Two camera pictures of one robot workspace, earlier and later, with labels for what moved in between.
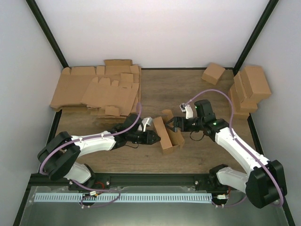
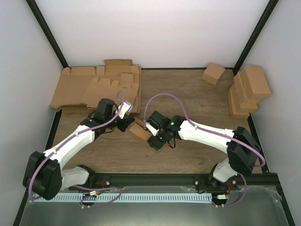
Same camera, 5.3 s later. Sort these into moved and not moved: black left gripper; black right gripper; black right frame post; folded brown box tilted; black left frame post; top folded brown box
Moved: black left gripper; black right gripper
Not moved: folded brown box tilted; black left frame post; top folded brown box; black right frame post
